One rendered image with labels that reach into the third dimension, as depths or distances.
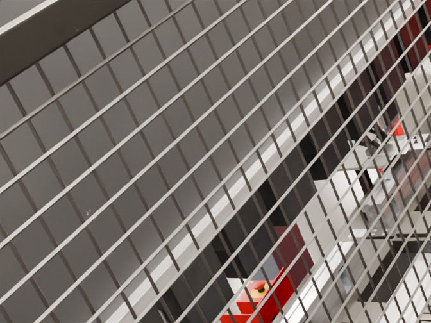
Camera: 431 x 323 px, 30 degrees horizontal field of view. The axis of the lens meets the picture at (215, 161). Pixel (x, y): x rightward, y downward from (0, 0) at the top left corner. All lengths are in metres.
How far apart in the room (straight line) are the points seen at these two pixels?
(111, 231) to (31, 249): 0.15
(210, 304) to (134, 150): 0.51
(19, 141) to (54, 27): 0.66
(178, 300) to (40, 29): 1.17
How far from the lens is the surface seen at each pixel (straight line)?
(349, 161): 2.51
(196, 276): 1.64
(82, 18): 0.50
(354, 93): 2.19
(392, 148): 2.49
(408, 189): 2.43
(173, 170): 1.34
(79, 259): 1.20
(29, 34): 0.48
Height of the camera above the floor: 2.05
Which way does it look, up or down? 21 degrees down
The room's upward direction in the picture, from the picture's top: 25 degrees counter-clockwise
